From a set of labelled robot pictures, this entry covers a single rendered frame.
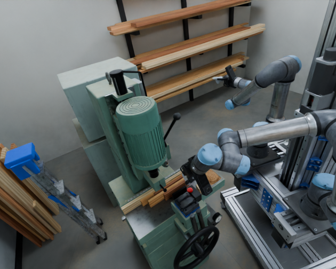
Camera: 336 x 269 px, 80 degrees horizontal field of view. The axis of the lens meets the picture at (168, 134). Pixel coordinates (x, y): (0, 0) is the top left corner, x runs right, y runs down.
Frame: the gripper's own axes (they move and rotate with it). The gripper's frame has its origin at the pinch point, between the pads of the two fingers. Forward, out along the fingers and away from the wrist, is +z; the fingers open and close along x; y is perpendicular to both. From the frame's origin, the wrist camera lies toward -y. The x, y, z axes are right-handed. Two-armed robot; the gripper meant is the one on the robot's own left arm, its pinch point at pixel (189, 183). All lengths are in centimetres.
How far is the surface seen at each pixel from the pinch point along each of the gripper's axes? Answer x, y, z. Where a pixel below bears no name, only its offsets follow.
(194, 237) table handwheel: 10.9, -21.2, 3.3
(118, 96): 15, 46, -23
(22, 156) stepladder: 71, 71, 35
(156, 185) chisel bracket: 12.8, 9.1, 9.9
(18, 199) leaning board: 101, 72, 99
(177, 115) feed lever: -2.3, 24.4, -26.1
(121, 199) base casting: 30, 18, 45
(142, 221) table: 26.3, -2.0, 21.0
